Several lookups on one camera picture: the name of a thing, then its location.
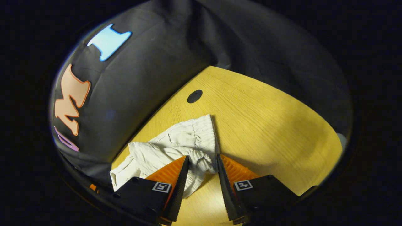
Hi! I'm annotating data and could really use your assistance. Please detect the white jeans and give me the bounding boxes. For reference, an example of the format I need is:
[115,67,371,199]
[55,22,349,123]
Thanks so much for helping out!
[110,114,220,199]

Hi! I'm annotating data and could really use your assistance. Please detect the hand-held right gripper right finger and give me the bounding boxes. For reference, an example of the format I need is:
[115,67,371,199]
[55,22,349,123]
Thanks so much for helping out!
[217,154,299,225]

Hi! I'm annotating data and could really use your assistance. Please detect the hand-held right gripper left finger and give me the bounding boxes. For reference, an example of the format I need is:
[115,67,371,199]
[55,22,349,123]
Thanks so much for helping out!
[113,155,190,225]

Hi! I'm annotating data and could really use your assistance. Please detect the black backdrop cloth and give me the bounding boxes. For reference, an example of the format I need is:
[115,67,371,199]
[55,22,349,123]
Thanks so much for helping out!
[49,0,354,189]

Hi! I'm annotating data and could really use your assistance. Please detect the black table grommet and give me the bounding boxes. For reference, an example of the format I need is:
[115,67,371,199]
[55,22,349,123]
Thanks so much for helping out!
[187,89,203,104]

